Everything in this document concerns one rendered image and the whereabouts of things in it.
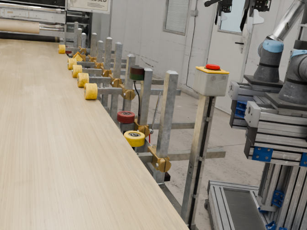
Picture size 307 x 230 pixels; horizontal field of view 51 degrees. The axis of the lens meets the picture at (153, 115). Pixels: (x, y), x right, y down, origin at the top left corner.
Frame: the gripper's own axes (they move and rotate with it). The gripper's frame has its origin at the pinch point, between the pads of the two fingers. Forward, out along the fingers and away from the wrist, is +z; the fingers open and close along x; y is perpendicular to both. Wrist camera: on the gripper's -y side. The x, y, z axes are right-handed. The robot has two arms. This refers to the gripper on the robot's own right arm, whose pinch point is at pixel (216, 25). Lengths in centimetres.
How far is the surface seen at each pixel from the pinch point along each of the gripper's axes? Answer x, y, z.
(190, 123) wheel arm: -65, -13, 46
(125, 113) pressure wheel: -78, -43, 41
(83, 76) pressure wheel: -39, -73, 35
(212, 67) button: -127, -16, 9
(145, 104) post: -80, -35, 35
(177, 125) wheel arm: -68, -19, 47
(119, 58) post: -34, -55, 23
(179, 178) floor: 40, -5, 132
